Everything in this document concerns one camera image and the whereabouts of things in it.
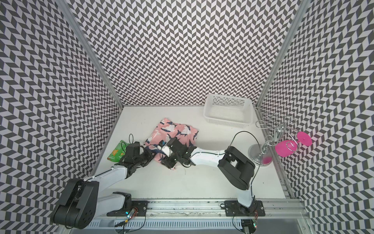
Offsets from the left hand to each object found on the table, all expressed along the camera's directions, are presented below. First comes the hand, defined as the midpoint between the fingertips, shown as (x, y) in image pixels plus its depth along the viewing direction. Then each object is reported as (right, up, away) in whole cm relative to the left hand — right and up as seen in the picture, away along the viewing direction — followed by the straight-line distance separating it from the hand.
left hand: (156, 153), depth 90 cm
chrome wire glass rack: (+64, -1, -1) cm, 64 cm away
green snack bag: (-23, +1, -1) cm, 23 cm away
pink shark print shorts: (+4, +13, +12) cm, 19 cm away
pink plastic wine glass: (+65, +9, -26) cm, 70 cm away
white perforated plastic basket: (+55, +27, +22) cm, 65 cm away
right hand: (+7, -3, -6) cm, 9 cm away
